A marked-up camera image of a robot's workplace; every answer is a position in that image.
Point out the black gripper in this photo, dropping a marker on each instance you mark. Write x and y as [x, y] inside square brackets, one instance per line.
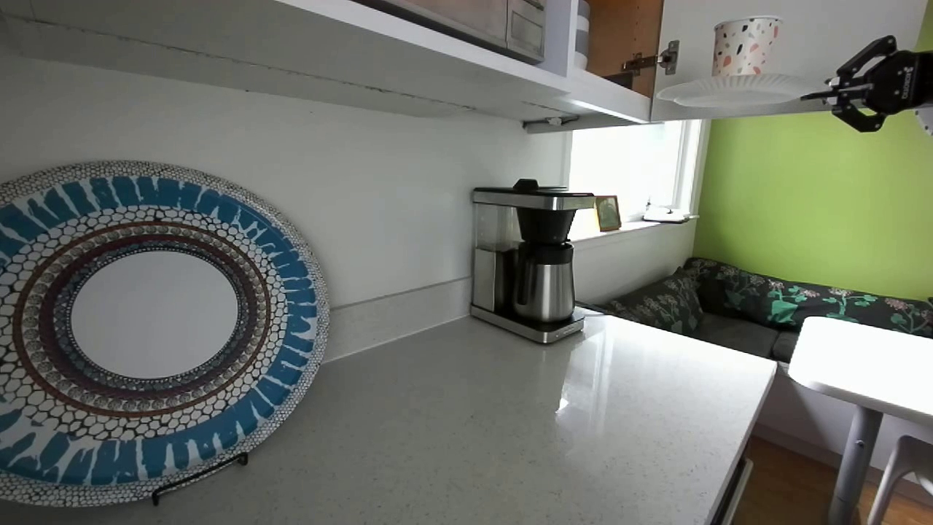
[914, 78]

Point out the dotted white paper cup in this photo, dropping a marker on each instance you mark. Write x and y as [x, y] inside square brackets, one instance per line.
[747, 46]

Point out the white paper plate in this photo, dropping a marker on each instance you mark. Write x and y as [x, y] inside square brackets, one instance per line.
[739, 90]

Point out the white open cabinet door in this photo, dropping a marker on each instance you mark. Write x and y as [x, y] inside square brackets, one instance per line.
[834, 19]

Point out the metal cabinet hinge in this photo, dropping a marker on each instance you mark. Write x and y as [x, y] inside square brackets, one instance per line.
[655, 59]

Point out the white upper cabinet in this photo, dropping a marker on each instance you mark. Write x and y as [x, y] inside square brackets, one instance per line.
[293, 59]

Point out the dark floral sofa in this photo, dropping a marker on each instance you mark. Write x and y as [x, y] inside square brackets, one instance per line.
[827, 300]

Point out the bright window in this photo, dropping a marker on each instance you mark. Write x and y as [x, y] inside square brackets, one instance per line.
[630, 163]

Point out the white dining table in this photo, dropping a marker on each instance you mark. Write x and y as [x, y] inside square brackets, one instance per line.
[865, 366]

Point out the dark patterned cushion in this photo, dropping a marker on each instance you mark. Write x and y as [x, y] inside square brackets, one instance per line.
[665, 306]

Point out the steel drip coffee maker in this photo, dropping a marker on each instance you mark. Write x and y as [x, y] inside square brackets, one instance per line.
[529, 205]

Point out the stainless steel coffee carafe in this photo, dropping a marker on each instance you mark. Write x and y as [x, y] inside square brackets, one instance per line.
[544, 285]

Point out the grey metal chair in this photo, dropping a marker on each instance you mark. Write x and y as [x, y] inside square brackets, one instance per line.
[904, 475]

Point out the silver microwave oven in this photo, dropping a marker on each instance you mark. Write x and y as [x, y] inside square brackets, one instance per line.
[467, 19]

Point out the blue patterned decorative plate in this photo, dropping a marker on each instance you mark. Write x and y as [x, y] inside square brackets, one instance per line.
[156, 329]

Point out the small picture frame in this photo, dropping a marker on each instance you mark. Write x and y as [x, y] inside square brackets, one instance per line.
[608, 214]

